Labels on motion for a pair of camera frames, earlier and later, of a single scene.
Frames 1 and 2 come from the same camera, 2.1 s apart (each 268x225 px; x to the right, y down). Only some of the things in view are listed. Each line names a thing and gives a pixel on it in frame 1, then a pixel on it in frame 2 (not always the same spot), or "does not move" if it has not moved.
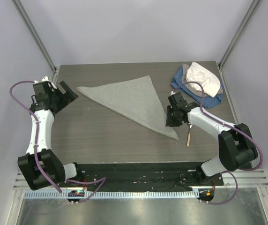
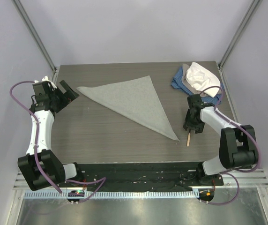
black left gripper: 67,98 does not move
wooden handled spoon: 189,135 does not move
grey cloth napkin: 137,97 does not move
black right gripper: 170,122 → 199,128
